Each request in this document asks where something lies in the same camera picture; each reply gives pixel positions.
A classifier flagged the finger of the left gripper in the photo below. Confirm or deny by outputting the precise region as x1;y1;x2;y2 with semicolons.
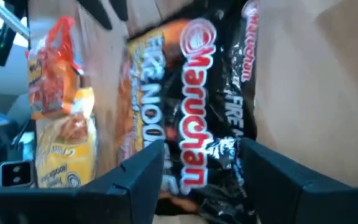
76;0;113;30
109;0;129;22

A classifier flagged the orange Maruchan noodle pack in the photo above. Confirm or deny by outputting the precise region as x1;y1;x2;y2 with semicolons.
25;16;85;121

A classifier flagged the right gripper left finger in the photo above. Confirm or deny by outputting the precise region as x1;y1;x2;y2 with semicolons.
0;139;166;224

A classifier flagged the black Maruchan fire noodle pack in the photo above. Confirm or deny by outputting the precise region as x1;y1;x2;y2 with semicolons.
115;15;226;218
209;0;260;224

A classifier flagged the grey depth camera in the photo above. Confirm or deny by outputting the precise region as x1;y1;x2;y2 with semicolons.
0;160;34;189

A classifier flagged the yellow Maruchan ramen pack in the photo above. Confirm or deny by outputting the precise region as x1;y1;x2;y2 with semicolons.
35;86;98;189

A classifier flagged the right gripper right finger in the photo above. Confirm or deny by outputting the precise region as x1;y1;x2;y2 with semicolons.
240;138;358;224

